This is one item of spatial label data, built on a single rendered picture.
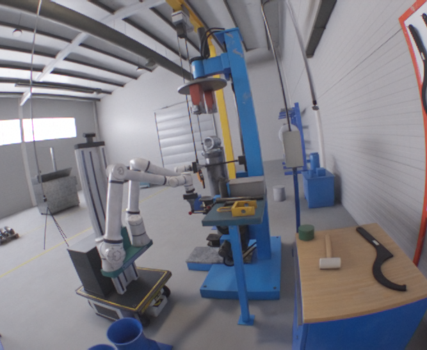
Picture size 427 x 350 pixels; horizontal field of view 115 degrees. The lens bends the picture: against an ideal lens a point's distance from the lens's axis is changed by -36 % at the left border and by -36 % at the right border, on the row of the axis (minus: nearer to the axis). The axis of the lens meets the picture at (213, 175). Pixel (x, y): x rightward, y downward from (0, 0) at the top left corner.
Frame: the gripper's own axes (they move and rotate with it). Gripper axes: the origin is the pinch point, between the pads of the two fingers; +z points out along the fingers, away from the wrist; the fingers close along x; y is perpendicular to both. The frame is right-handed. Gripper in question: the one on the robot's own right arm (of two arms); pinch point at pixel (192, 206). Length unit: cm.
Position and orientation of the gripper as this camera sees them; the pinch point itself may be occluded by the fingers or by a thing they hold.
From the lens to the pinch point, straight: 203.4
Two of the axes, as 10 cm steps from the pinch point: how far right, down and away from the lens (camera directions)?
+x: 9.5, -1.1, -3.1
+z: 1.6, 9.8, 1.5
